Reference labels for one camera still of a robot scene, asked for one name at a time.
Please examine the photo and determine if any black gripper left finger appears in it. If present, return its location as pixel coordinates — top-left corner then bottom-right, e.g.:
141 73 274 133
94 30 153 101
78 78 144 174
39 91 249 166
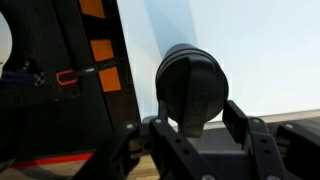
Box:
71 99 223 180

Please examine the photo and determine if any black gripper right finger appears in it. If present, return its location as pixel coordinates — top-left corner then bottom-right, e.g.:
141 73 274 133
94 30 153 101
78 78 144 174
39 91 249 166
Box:
221 99 320 180

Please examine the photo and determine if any red handled black clamp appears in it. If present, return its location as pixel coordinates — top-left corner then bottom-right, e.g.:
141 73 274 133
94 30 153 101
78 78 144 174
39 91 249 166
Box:
55 57 118 88

